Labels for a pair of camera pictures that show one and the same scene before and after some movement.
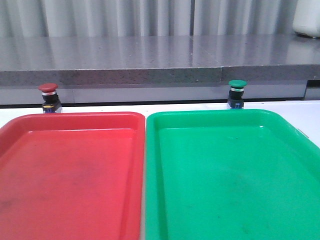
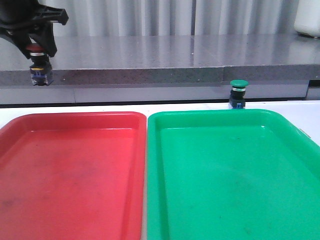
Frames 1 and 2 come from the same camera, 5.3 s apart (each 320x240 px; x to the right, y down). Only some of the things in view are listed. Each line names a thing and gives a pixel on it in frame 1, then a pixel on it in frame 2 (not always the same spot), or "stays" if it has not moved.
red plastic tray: x=72 y=176 stays
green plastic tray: x=229 y=174 stays
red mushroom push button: x=51 y=103 to x=40 y=70
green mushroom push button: x=235 y=100 stays
